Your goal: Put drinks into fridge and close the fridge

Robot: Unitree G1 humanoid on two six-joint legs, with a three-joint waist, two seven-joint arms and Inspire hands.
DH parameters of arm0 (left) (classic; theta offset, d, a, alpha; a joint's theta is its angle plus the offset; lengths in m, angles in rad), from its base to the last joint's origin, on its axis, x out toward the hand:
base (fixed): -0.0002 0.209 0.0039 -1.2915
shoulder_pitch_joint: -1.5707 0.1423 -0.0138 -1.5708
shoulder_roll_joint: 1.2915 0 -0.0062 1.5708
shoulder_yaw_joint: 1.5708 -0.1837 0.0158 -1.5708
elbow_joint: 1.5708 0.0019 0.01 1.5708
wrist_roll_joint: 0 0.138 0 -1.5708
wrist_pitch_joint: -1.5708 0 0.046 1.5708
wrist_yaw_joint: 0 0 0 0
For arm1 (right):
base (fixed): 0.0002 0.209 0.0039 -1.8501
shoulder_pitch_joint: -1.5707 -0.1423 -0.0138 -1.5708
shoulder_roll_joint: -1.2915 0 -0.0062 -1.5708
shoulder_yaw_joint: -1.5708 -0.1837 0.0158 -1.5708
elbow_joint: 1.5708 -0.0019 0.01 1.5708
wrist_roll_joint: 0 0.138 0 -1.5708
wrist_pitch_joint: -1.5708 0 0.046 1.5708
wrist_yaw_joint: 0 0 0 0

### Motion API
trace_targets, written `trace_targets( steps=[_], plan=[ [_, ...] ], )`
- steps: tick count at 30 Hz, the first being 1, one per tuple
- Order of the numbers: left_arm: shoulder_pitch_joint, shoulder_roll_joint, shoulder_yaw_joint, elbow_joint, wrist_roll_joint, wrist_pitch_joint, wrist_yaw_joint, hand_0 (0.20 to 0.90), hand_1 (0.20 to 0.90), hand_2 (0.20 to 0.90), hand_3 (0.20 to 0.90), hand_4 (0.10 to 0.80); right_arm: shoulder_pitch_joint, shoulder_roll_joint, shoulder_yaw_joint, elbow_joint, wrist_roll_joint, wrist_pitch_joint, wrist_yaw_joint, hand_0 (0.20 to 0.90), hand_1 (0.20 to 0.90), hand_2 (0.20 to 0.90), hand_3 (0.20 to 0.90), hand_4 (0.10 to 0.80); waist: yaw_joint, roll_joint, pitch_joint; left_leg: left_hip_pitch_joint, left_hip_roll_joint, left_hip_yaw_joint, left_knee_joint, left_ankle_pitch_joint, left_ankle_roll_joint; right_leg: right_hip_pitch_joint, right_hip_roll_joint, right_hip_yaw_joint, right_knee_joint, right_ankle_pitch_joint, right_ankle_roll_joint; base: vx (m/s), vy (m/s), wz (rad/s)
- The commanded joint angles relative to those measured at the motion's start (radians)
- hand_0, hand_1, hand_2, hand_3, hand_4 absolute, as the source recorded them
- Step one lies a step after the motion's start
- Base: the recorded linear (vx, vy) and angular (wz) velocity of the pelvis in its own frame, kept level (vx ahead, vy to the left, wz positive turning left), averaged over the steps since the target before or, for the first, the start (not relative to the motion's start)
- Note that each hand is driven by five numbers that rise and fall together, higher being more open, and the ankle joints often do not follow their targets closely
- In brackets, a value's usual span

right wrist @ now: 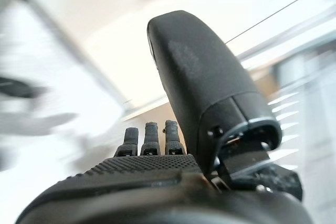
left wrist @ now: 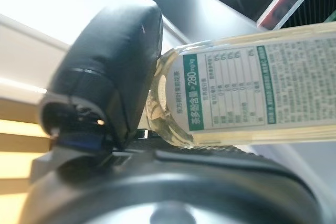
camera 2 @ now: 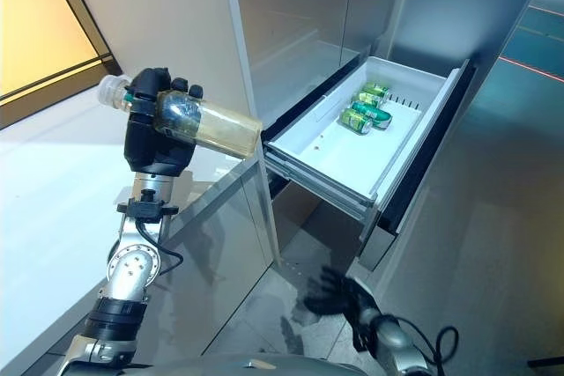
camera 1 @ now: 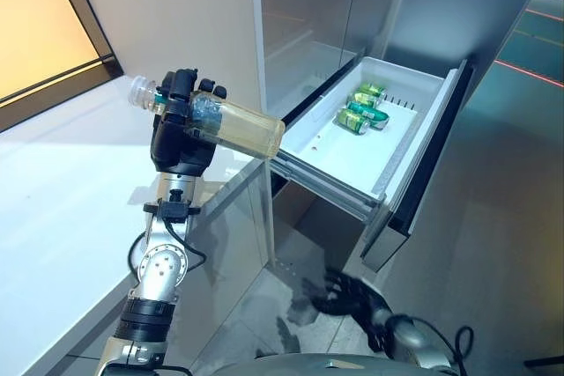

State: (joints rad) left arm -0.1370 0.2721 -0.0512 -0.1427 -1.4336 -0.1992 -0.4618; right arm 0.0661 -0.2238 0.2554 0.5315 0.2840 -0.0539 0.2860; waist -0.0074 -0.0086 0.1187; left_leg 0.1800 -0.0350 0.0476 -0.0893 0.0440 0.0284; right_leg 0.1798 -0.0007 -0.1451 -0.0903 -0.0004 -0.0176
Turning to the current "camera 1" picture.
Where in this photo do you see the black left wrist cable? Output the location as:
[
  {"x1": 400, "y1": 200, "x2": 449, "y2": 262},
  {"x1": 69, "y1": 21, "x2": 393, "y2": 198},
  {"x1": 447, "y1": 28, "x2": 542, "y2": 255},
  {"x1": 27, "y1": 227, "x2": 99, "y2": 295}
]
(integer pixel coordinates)
[{"x1": 127, "y1": 219, "x2": 207, "y2": 283}]

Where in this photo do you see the stainless steel fridge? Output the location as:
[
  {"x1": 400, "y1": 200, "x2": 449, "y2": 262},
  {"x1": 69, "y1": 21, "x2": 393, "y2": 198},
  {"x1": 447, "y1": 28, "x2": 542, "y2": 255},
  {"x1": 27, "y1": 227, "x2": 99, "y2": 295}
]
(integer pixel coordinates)
[{"x1": 249, "y1": 0, "x2": 560, "y2": 276}]

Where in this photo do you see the clear bottle with yellow drink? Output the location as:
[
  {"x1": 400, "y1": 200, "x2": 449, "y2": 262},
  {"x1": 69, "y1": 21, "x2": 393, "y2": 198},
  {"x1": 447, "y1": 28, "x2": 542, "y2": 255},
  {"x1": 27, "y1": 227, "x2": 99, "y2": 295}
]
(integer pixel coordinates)
[{"x1": 127, "y1": 75, "x2": 286, "y2": 160}]

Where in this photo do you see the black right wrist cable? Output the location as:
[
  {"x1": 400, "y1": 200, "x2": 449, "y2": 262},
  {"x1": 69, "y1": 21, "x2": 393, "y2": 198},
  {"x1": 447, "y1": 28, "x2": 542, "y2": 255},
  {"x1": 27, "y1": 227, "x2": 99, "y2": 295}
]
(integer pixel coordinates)
[{"x1": 396, "y1": 313, "x2": 476, "y2": 376}]

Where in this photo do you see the white fridge drawer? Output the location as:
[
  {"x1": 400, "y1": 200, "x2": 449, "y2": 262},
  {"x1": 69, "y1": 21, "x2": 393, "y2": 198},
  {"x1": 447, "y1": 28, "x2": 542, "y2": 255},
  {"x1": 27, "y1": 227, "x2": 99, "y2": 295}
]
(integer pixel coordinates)
[{"x1": 269, "y1": 55, "x2": 475, "y2": 274}]

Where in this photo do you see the white kitchen counter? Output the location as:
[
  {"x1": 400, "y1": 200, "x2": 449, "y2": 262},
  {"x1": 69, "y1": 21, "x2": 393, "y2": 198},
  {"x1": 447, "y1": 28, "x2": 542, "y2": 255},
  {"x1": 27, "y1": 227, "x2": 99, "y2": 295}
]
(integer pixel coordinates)
[{"x1": 0, "y1": 74, "x2": 274, "y2": 376}]

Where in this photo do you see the grey robot torso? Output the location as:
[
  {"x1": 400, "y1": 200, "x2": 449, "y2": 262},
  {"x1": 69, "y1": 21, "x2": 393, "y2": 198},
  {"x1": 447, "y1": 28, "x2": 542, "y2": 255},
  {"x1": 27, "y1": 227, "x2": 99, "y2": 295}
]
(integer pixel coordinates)
[{"x1": 253, "y1": 351, "x2": 424, "y2": 376}]

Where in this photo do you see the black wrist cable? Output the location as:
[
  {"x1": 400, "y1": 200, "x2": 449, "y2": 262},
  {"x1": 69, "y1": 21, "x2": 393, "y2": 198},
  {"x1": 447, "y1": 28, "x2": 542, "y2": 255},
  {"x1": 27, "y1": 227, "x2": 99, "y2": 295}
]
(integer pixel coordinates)
[
  {"x1": 127, "y1": 219, "x2": 207, "y2": 283},
  {"x1": 396, "y1": 313, "x2": 476, "y2": 376}
]

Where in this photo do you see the green drink can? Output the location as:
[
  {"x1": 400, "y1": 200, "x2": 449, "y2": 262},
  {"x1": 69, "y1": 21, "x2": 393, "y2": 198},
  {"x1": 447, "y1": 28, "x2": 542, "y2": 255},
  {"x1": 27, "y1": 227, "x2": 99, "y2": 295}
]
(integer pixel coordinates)
[
  {"x1": 345, "y1": 101, "x2": 391, "y2": 129},
  {"x1": 335, "y1": 107, "x2": 374, "y2": 136},
  {"x1": 350, "y1": 92, "x2": 382, "y2": 109},
  {"x1": 359, "y1": 82, "x2": 389, "y2": 98}
]

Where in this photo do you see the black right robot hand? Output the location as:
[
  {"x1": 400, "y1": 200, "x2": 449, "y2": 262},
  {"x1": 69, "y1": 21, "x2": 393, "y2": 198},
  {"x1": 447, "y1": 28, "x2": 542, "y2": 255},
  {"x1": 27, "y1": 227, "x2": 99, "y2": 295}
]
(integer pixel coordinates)
[{"x1": 303, "y1": 270, "x2": 389, "y2": 322}]

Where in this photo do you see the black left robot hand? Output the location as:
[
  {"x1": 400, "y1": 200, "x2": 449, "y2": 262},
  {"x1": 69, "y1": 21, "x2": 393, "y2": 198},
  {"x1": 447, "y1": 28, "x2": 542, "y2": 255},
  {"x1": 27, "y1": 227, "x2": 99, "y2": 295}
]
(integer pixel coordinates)
[{"x1": 149, "y1": 66, "x2": 230, "y2": 177}]

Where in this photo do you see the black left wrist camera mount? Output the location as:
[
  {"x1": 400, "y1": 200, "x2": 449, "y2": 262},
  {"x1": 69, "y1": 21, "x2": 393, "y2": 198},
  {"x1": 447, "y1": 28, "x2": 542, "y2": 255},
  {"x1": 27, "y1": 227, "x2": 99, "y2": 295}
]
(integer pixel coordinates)
[{"x1": 143, "y1": 188, "x2": 202, "y2": 223}]

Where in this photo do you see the black framed orange window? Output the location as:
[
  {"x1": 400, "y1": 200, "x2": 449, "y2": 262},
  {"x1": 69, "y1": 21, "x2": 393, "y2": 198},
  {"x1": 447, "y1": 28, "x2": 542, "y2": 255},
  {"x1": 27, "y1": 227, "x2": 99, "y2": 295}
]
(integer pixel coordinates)
[{"x1": 0, "y1": 0, "x2": 122, "y2": 133}]

